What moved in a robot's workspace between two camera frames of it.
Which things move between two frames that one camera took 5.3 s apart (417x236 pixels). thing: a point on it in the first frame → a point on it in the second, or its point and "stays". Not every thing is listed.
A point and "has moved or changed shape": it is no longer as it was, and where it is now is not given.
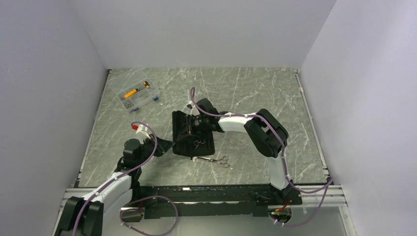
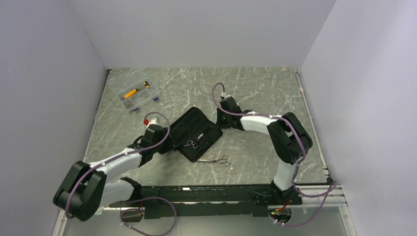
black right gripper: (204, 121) → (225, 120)
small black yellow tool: (146, 84) stays
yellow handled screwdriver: (129, 94) stays
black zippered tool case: (200, 143) has moved or changed shape
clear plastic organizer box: (134, 89) stays
